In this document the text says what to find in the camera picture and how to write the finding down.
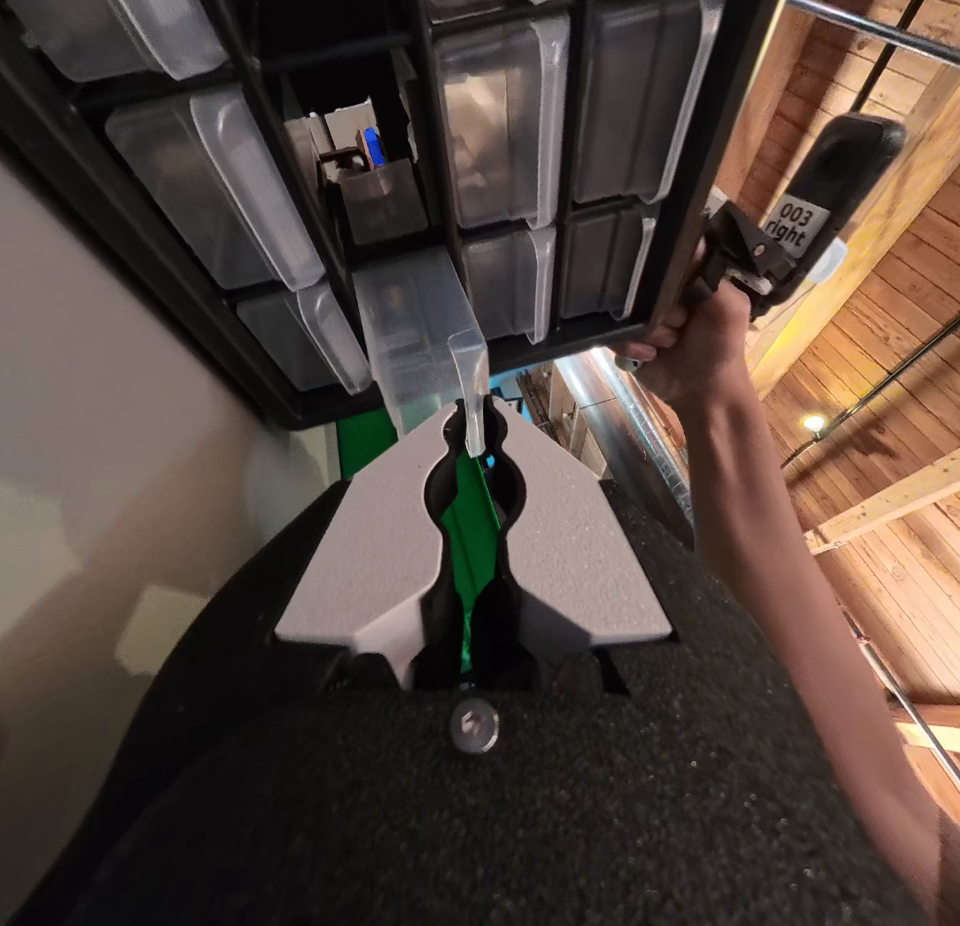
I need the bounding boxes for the silver ventilation duct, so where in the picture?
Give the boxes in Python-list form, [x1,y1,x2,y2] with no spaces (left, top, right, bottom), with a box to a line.
[553,347,696,546]

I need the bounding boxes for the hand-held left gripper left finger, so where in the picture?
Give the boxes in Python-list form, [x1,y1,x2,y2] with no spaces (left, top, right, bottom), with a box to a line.
[275,400,460,689]

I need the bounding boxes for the black drawer cabinet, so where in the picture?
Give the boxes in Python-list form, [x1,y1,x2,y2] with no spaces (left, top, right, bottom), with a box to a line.
[0,0,798,434]

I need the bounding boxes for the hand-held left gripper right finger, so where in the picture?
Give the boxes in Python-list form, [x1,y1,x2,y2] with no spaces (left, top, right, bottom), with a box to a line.
[486,397,673,681]

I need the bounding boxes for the person's right forearm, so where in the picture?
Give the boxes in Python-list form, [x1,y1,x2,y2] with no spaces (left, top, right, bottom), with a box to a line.
[671,371,960,926]

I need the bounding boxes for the green plastic bin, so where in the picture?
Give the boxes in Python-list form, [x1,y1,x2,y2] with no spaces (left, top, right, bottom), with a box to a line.
[335,415,505,677]

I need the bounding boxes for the metal ceiling pipe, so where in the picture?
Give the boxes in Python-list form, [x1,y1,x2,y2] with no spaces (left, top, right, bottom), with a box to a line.
[786,0,960,48]

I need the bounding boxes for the person's right hand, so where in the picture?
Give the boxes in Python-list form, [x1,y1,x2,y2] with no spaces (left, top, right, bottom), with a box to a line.
[615,281,755,411]

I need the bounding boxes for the small clear plastic drawer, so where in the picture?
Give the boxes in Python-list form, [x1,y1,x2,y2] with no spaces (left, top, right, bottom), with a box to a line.
[352,247,493,459]

